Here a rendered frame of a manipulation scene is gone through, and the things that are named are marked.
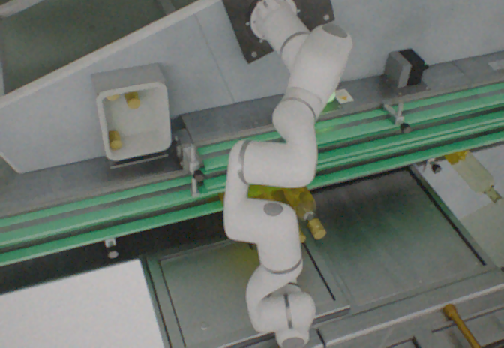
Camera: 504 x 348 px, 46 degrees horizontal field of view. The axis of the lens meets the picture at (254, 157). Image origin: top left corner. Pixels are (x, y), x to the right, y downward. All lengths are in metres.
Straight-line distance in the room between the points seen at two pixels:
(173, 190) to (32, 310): 0.46
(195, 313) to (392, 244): 0.62
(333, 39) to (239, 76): 0.46
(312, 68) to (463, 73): 0.87
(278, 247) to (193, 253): 0.58
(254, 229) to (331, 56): 0.38
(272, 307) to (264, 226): 0.25
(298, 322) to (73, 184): 0.71
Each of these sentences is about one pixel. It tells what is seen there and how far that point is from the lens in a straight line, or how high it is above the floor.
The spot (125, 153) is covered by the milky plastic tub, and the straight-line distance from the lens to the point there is 1.61.
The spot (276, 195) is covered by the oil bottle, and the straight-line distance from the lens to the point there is 1.62.
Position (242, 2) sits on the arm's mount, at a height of 0.78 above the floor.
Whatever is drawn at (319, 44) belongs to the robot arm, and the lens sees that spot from 1.23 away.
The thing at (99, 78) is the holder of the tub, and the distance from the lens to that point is 1.52.
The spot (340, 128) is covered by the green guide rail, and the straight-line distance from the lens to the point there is 1.69.
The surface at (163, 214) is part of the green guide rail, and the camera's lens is 1.65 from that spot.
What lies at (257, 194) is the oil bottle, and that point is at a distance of 1.61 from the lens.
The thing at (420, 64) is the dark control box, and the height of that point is 0.83.
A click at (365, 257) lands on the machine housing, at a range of 1.76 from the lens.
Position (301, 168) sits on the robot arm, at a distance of 1.10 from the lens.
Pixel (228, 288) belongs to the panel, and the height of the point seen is 1.16.
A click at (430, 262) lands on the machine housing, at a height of 1.24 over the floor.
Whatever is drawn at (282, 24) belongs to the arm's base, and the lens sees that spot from 1.46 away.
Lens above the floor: 2.03
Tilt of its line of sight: 43 degrees down
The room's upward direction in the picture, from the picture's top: 152 degrees clockwise
